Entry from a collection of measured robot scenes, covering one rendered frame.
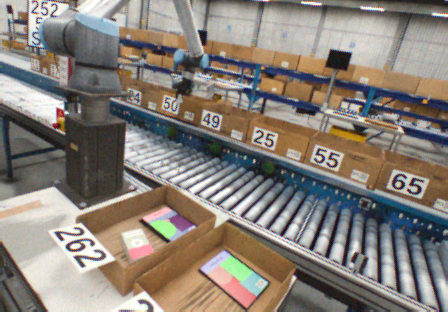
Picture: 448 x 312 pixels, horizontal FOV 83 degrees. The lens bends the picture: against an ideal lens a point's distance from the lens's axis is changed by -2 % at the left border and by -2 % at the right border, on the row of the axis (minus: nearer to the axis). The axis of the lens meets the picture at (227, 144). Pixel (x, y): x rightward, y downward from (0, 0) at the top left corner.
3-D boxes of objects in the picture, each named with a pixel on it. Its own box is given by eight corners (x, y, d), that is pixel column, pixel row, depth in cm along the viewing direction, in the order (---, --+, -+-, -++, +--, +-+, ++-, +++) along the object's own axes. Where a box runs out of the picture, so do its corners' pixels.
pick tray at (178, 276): (130, 309, 66) (132, 280, 63) (220, 242, 96) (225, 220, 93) (213, 401, 51) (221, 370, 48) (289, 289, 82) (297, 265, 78)
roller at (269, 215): (251, 232, 113) (253, 223, 112) (286, 191, 158) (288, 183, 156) (261, 237, 111) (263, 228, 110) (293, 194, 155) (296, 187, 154)
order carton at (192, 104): (156, 111, 202) (159, 89, 198) (179, 111, 227) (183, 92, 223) (196, 124, 185) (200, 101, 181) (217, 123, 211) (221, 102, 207)
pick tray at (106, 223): (74, 242, 84) (73, 216, 80) (165, 203, 114) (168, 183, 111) (122, 298, 69) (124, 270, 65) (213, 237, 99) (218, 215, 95)
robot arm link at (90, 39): (93, 64, 89) (94, 10, 85) (61, 59, 95) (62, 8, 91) (126, 68, 103) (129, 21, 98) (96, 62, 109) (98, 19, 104)
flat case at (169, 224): (174, 248, 87) (175, 244, 86) (140, 221, 97) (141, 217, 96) (201, 231, 98) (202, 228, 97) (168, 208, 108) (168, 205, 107)
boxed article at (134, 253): (131, 268, 78) (132, 259, 76) (120, 241, 87) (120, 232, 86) (153, 261, 82) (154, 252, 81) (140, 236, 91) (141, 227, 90)
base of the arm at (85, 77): (92, 94, 90) (93, 65, 87) (57, 85, 96) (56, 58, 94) (131, 93, 107) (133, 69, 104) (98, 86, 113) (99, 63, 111)
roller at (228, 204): (214, 214, 122) (215, 205, 120) (257, 179, 166) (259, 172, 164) (223, 218, 120) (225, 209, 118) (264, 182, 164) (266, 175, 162)
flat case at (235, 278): (246, 312, 71) (247, 308, 70) (197, 271, 81) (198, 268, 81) (270, 285, 81) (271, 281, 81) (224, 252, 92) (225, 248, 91)
